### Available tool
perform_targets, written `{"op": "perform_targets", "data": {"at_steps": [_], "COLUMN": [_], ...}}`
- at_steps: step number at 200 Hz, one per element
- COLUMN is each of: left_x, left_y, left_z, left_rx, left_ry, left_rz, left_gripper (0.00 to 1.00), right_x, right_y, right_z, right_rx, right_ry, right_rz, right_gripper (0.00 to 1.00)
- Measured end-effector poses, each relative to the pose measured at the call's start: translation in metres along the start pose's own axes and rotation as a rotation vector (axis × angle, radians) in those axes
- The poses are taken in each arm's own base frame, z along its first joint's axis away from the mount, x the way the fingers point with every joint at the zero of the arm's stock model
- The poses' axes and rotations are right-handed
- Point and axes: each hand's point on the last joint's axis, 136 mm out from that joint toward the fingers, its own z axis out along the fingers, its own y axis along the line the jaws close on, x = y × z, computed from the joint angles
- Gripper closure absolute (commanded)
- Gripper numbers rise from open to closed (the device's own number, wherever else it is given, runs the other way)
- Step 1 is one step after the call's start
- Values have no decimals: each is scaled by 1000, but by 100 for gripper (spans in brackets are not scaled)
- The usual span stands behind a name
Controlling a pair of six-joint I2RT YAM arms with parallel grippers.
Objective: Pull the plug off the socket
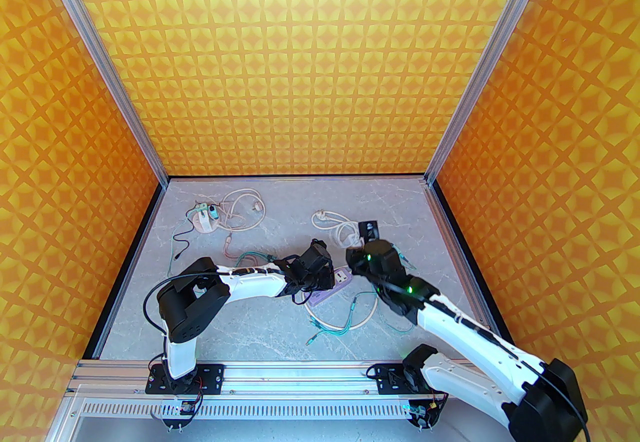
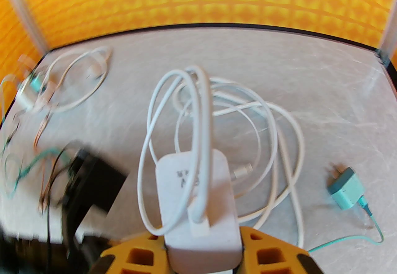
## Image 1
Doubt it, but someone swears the teal multi-head charging cable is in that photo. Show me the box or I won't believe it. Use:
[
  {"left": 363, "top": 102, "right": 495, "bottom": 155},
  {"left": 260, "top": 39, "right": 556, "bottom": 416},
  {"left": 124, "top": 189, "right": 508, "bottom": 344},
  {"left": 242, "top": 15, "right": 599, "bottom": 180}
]
[
  {"left": 234, "top": 251, "right": 281, "bottom": 268},
  {"left": 306, "top": 245, "right": 416, "bottom": 346}
]

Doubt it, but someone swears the small controller board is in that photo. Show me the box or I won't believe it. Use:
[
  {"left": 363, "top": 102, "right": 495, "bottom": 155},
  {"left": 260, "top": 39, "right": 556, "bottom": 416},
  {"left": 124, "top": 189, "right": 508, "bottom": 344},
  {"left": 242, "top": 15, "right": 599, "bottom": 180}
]
[
  {"left": 164, "top": 397, "right": 200, "bottom": 432},
  {"left": 406, "top": 397, "right": 445, "bottom": 431}
]

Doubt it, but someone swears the thin green cable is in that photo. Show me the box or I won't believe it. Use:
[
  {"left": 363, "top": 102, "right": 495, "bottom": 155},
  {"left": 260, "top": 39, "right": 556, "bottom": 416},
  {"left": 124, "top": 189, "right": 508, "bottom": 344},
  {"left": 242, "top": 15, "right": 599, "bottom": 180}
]
[{"left": 171, "top": 202, "right": 202, "bottom": 262}]

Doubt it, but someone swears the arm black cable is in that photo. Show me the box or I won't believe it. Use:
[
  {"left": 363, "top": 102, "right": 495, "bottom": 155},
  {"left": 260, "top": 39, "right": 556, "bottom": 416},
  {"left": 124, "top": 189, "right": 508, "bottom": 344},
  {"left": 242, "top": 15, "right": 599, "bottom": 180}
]
[
  {"left": 540, "top": 370, "right": 591, "bottom": 442},
  {"left": 143, "top": 269, "right": 223, "bottom": 348}
]

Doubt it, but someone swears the aluminium front rail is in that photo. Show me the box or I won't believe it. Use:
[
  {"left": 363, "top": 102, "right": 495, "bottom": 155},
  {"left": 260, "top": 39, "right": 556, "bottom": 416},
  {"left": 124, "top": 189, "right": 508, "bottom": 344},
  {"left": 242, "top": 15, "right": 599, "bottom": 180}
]
[{"left": 65, "top": 357, "right": 540, "bottom": 398}]

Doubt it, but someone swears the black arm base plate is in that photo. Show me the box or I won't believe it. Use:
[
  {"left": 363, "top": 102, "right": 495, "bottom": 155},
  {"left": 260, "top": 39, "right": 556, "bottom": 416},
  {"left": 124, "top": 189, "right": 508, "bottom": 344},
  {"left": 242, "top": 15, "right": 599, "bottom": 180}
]
[
  {"left": 374, "top": 363, "right": 457, "bottom": 397},
  {"left": 145, "top": 363, "right": 225, "bottom": 396}
]

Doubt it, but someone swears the aluminium corner post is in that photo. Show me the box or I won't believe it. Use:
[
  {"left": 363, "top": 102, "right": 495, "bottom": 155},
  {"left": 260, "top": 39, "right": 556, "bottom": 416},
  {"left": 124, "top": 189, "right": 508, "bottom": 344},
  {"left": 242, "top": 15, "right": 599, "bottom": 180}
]
[
  {"left": 425, "top": 0, "right": 563, "bottom": 187},
  {"left": 27, "top": 0, "right": 169, "bottom": 187}
]

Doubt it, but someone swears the black table edge trim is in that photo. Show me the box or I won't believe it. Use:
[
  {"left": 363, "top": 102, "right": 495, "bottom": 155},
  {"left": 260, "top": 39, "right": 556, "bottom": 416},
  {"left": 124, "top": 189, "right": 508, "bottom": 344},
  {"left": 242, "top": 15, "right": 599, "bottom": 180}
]
[
  {"left": 166, "top": 174, "right": 429, "bottom": 181},
  {"left": 82, "top": 182, "right": 168, "bottom": 361},
  {"left": 431, "top": 179, "right": 516, "bottom": 346}
]

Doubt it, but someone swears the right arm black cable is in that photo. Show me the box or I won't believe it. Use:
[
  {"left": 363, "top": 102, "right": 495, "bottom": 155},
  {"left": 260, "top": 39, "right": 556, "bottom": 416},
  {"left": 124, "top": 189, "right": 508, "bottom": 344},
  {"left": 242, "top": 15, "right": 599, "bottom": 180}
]
[{"left": 540, "top": 370, "right": 591, "bottom": 442}]

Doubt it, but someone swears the cream round socket cable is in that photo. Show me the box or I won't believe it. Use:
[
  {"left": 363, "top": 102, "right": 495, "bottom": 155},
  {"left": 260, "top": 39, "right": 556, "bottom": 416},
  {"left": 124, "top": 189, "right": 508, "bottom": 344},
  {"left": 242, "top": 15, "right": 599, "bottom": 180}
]
[{"left": 220, "top": 187, "right": 267, "bottom": 232}]

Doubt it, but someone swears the grey lower panel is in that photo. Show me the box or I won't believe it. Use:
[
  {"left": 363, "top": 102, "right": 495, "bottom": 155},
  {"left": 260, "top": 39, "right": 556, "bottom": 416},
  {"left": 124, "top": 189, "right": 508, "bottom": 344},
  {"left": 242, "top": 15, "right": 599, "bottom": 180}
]
[{"left": 70, "top": 417, "right": 543, "bottom": 442}]

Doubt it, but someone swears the slotted white cable duct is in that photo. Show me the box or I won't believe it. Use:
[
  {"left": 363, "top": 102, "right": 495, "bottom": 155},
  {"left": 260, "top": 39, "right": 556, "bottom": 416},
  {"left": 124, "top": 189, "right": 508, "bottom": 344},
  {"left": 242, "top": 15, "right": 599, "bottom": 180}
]
[{"left": 80, "top": 397, "right": 532, "bottom": 422}]

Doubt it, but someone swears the purple power strip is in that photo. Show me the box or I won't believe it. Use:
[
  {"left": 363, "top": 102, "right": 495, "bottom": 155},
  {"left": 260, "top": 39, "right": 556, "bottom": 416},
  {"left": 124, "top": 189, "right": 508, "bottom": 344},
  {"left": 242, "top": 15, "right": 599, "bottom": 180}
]
[
  {"left": 305, "top": 211, "right": 377, "bottom": 331},
  {"left": 305, "top": 267, "right": 354, "bottom": 307}
]

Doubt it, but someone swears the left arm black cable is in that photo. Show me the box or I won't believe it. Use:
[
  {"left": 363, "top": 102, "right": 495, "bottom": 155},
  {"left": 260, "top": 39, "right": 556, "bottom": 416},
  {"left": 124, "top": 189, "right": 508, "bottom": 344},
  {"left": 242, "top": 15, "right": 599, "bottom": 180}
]
[{"left": 143, "top": 269, "right": 223, "bottom": 348}]

